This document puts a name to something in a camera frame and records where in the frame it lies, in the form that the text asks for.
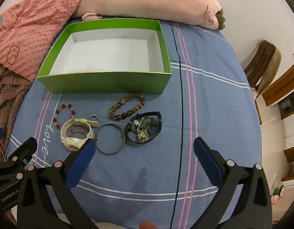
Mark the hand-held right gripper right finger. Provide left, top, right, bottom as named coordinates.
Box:
left=193, top=137, right=273, bottom=229

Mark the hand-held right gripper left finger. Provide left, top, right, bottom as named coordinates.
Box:
left=17, top=138, right=100, bottom=229

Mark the cream wrist watch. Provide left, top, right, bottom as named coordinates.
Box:
left=60, top=118, right=100, bottom=151

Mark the pink bead bracelet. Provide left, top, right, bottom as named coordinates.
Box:
left=67, top=127, right=90, bottom=139

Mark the dark metal bangle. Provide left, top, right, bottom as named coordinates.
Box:
left=96, top=123, right=125, bottom=155

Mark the red bead bracelet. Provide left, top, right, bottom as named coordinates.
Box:
left=53, top=103, right=76, bottom=130

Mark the brown bead bracelet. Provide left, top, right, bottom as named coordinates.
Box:
left=109, top=94, right=146, bottom=120

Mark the black wrist watch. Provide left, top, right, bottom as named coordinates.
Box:
left=124, top=111, right=162, bottom=145

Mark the green bead charm bracelet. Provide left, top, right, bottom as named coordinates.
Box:
left=130, top=117, right=152, bottom=144

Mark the green cardboard box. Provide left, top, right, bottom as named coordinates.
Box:
left=36, top=19, right=173, bottom=94

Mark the person's right hand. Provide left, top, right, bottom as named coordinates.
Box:
left=139, top=221, right=160, bottom=229

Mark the brown woven blanket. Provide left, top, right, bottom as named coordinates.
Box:
left=0, top=61, right=34, bottom=163

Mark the blue striped bedsheet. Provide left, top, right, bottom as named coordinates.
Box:
left=6, top=18, right=262, bottom=229

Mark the wooden cabinet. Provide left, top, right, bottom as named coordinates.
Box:
left=262, top=58, right=294, bottom=182

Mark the pink dotted blanket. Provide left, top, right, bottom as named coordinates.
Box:
left=0, top=0, right=100, bottom=81

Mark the wooden chair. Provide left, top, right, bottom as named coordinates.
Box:
left=244, top=40, right=282, bottom=125

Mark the beige cloth on chair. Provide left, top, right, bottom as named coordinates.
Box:
left=257, top=45, right=282, bottom=96

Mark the pink plush pillow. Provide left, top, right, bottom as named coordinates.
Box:
left=76, top=0, right=226, bottom=30

